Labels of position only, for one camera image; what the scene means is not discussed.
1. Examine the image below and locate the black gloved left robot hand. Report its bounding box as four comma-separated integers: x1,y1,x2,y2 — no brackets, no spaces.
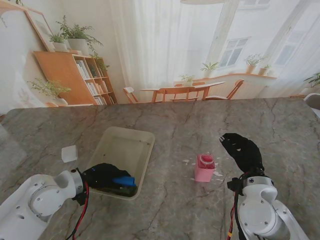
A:
82,162,131,190

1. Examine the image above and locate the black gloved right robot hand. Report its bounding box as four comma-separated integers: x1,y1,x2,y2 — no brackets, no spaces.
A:
219,132,265,174

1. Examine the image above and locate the blue plastic scraper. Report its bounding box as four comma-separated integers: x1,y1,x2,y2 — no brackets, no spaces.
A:
111,176,137,188

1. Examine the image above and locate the cream baking tray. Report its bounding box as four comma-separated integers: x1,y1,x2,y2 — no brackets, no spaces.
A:
84,126,156,201

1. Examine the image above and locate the white square jar cap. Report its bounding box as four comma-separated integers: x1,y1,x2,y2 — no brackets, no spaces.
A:
61,144,79,164

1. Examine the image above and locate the pink square jar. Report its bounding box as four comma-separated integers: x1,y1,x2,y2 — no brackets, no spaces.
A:
194,152,216,183

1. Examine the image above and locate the green bean heap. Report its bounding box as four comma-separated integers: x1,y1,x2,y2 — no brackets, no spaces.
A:
109,186,138,198

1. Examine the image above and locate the printed room scene backdrop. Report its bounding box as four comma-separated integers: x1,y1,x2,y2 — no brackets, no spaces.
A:
0,0,320,111

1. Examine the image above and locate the red and black left arm cable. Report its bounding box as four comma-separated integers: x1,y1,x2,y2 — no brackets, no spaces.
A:
64,181,90,240

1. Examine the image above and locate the red and black arm cable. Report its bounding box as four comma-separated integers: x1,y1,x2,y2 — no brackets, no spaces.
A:
226,176,246,240
64,181,90,240

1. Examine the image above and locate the red and black right arm cable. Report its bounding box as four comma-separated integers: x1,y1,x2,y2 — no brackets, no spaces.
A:
226,176,246,240

